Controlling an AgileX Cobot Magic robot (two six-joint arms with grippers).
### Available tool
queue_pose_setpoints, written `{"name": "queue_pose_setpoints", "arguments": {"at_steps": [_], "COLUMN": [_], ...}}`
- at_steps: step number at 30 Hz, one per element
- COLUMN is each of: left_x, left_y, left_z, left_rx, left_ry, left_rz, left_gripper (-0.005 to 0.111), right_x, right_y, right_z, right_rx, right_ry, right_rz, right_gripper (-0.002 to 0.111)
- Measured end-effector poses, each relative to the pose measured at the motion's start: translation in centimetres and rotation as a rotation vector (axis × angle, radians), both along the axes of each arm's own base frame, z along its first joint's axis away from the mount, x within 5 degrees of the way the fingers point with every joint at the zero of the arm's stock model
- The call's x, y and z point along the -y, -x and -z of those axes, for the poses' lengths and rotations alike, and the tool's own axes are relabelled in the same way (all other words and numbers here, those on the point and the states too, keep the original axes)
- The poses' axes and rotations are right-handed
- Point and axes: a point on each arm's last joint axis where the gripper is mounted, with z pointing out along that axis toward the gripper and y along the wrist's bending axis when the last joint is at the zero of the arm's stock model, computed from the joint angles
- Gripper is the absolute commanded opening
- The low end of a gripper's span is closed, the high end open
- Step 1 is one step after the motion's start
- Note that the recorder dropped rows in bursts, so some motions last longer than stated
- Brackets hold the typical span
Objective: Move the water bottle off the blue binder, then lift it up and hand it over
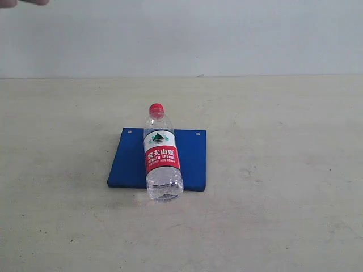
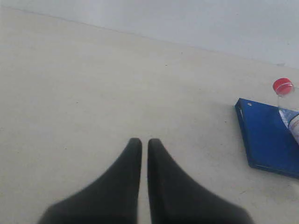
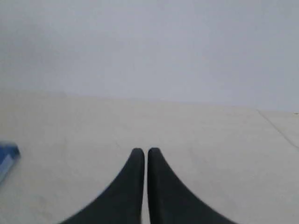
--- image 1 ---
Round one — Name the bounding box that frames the person's hand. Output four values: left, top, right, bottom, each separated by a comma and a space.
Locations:
0, 0, 49, 9

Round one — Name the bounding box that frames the blue binder folder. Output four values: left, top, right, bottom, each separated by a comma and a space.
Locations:
107, 127, 206, 192

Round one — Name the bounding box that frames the clear water bottle red cap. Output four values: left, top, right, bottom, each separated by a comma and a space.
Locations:
143, 103, 184, 202

